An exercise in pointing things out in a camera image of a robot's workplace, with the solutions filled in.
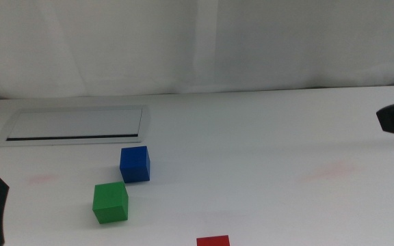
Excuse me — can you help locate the white curtain backdrop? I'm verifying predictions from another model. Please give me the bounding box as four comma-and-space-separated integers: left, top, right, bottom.
0, 0, 394, 100

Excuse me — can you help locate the red cube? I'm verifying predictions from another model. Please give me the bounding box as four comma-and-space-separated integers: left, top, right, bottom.
196, 234, 231, 246

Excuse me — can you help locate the blue cube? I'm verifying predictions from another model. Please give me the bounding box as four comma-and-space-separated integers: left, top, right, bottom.
119, 146, 151, 184

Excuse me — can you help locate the grey cable tray lid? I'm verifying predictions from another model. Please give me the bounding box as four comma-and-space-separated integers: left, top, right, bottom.
0, 105, 152, 148

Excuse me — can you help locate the green cube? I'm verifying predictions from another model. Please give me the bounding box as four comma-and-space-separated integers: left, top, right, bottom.
92, 181, 129, 225

